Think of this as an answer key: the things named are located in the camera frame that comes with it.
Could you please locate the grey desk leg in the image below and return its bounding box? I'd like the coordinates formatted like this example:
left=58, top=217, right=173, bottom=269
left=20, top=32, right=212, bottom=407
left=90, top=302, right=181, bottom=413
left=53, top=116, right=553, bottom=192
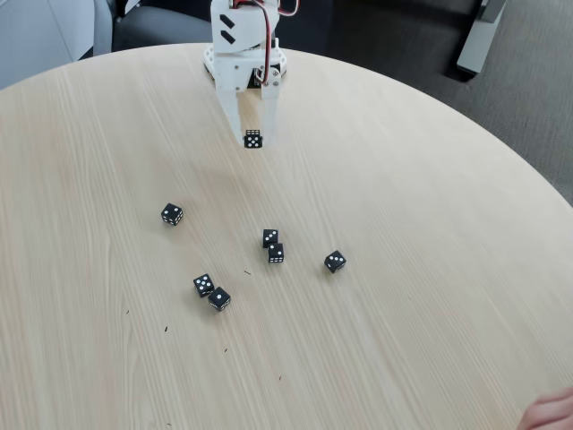
left=456, top=0, right=509, bottom=75

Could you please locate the red and black servo cable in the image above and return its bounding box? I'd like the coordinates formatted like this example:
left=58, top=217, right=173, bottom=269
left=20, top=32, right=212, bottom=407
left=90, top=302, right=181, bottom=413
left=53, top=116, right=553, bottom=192
left=228, top=0, right=301, bottom=86

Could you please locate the person's hand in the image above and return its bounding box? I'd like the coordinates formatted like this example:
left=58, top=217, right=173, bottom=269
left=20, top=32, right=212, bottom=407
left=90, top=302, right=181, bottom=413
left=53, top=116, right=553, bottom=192
left=517, top=386, right=573, bottom=430

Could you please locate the black office chair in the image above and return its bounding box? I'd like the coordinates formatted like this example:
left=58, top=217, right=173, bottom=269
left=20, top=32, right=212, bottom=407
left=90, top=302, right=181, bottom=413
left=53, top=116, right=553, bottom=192
left=111, top=0, right=216, bottom=53

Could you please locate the white cabinet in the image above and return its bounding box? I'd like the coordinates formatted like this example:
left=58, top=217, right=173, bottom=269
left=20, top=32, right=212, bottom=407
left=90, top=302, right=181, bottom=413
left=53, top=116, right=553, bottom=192
left=0, top=0, right=113, bottom=90

